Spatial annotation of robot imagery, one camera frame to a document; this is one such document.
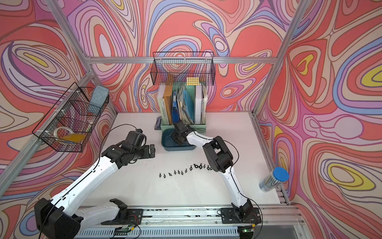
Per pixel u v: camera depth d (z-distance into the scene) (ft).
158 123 3.53
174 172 2.90
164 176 2.84
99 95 2.65
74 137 2.22
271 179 2.34
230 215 2.39
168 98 3.06
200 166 2.98
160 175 2.84
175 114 3.35
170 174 2.89
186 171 2.91
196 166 2.98
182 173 2.90
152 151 2.37
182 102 3.09
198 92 3.15
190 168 2.96
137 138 1.96
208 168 2.97
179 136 2.64
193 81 2.98
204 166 2.98
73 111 2.58
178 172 2.90
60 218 1.21
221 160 1.96
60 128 2.29
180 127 2.70
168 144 3.40
